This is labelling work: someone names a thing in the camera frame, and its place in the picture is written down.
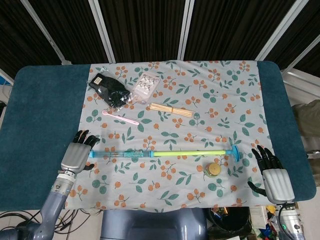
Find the teal velvet table cover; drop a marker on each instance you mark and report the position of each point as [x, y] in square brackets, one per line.
[37, 112]

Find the black gloves in plastic bag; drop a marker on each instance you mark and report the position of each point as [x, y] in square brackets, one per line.
[110, 90]

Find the pink toothbrush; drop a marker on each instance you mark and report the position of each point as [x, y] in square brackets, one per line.
[120, 117]

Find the clear pink blister pack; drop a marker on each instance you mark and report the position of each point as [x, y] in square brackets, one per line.
[146, 85]

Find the white cardboard box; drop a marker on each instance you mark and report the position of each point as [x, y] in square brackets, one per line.
[257, 217]

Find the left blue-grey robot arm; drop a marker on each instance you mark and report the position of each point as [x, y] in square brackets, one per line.
[50, 207]

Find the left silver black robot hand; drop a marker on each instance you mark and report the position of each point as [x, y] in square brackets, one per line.
[75, 155]

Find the white partition frame post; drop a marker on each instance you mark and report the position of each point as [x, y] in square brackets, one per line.
[278, 30]
[102, 30]
[51, 40]
[186, 30]

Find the blue-grey robot torso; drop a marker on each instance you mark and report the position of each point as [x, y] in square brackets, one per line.
[150, 225]

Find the person in khaki trousers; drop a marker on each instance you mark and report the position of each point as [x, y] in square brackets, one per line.
[307, 120]

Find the bundle of wooden sticks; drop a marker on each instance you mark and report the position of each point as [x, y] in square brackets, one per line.
[172, 110]

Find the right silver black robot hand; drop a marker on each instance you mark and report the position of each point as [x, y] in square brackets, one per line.
[276, 182]

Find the floral orange berry tablecloth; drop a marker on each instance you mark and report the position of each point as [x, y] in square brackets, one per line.
[175, 135]

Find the small jar with gold lid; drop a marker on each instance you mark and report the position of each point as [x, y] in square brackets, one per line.
[213, 170]

